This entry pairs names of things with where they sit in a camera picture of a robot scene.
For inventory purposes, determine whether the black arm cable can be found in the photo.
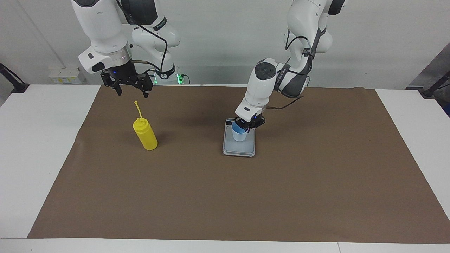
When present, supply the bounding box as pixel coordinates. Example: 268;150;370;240
265;30;315;110
116;0;167;72

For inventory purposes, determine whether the silver digital kitchen scale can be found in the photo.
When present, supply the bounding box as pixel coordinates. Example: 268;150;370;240
222;118;256;157

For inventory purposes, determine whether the brown table mat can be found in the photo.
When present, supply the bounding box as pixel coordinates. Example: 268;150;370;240
27;84;450;244

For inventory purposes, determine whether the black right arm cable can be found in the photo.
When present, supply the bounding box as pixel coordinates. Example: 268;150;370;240
116;0;167;72

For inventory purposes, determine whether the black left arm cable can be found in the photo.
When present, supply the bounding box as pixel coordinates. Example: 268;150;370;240
265;30;315;110

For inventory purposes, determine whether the black clamp stand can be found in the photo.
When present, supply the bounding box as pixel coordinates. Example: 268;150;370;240
418;70;450;98
0;63;30;94

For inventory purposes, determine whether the light blue plastic cup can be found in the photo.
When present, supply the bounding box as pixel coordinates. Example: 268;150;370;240
231;122;249;142

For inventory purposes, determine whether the yellow squeeze bottle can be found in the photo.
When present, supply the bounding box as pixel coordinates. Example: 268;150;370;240
133;100;158;151

